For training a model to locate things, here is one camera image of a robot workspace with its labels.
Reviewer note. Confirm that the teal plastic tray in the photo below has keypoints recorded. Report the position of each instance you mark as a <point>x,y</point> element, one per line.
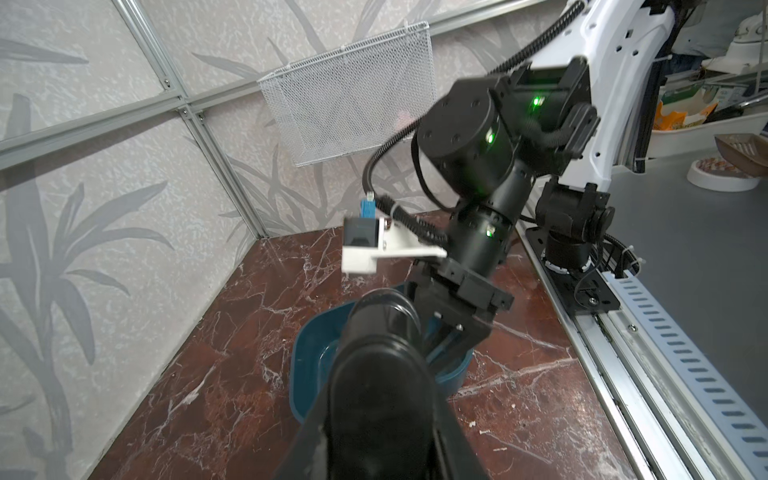
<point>312,360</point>

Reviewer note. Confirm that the aluminium mounting rail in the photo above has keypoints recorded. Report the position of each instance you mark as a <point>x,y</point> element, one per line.
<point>675,416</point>

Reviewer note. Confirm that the white wire mesh basket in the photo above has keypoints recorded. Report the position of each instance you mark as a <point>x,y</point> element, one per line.
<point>352,98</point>

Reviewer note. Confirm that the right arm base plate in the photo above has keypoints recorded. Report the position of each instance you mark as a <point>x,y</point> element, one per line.
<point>570,240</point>

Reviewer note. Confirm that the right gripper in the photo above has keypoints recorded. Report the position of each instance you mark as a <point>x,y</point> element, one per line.
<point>464,303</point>

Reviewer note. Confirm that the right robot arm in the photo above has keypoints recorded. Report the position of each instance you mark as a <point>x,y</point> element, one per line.
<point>554,111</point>

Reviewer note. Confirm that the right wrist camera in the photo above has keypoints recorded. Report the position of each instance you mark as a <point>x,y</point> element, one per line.
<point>365,241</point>

